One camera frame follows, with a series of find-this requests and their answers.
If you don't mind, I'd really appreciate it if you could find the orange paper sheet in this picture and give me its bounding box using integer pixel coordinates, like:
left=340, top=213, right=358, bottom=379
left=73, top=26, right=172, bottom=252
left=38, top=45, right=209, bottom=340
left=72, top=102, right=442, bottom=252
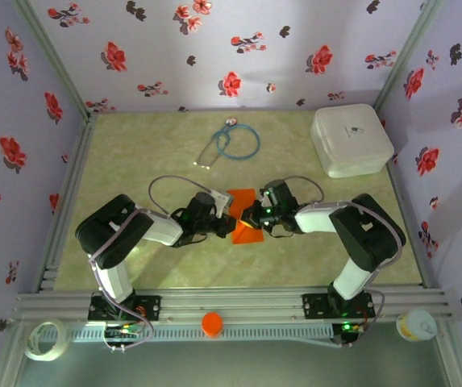
left=225, top=188, right=266, bottom=245

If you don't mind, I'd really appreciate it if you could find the blue tube stethoscope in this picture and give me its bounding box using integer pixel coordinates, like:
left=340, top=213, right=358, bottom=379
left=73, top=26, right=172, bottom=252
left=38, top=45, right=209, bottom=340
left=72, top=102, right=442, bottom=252
left=193, top=116, right=261, bottom=169

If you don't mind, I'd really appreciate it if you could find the white lidded plastic box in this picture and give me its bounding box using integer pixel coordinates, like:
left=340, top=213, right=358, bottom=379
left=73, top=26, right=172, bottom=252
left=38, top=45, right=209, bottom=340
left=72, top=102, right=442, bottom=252
left=309, top=103, right=396, bottom=179

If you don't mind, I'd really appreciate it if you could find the orange plastic cap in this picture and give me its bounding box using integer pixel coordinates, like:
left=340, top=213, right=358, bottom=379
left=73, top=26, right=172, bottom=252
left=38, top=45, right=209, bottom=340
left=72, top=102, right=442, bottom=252
left=201, top=311, right=224, bottom=339

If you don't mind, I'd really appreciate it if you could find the yellow-white tape roll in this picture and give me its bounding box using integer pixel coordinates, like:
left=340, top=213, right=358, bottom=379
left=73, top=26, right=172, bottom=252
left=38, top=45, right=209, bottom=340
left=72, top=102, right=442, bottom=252
left=395, top=309, right=438, bottom=343

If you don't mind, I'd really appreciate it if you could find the clear tape roll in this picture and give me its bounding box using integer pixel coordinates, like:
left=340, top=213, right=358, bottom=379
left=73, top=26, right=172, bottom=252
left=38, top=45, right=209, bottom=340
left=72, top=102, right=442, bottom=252
left=23, top=319, right=73, bottom=363

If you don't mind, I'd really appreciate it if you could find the grey right arm cable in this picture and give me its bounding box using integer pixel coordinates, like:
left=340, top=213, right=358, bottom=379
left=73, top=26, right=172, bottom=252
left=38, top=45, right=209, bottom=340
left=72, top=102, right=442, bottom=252
left=282, top=175, right=408, bottom=348

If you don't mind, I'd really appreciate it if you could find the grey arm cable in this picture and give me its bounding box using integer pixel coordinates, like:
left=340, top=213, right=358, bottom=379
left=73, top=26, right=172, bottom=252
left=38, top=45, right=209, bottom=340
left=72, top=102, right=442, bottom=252
left=282, top=175, right=408, bottom=348
left=88, top=175, right=219, bottom=354

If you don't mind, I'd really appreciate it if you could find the grey left arm cable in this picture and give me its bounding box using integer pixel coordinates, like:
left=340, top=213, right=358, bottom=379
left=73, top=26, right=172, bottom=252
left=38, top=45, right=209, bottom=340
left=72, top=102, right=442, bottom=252
left=88, top=175, right=219, bottom=354

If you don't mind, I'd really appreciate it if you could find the aluminium mounting rail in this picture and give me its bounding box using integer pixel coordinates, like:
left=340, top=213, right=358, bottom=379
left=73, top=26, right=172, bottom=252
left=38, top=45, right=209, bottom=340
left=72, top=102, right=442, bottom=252
left=12, top=286, right=456, bottom=323

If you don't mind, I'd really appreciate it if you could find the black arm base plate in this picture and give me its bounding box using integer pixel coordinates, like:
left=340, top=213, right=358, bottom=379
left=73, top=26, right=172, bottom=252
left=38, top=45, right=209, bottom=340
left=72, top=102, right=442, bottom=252
left=302, top=293, right=377, bottom=319
left=88, top=293, right=162, bottom=323

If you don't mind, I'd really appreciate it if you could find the white slotted cable duct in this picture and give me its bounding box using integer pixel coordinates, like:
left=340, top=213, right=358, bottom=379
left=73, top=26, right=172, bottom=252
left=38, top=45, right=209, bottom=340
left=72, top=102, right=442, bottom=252
left=69, top=324, right=335, bottom=343

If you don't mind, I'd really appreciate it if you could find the aluminium side rail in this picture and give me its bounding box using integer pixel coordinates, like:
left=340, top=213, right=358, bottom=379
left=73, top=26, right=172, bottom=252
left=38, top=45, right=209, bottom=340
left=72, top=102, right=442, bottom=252
left=384, top=160, right=434, bottom=289
left=31, top=112, right=99, bottom=292

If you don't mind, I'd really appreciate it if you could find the small circuit board with wires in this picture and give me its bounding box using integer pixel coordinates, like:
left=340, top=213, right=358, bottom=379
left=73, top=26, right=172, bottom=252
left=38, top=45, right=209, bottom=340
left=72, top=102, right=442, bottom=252
left=104, top=325, right=143, bottom=339
left=333, top=320, right=367, bottom=347

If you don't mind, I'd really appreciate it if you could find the aluminium frame post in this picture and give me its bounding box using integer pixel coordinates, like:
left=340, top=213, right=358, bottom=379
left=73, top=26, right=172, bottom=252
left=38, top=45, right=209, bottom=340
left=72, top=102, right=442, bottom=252
left=12, top=0, right=97, bottom=122
left=373, top=0, right=445, bottom=113
left=435, top=322, right=462, bottom=387
left=0, top=322, right=28, bottom=387

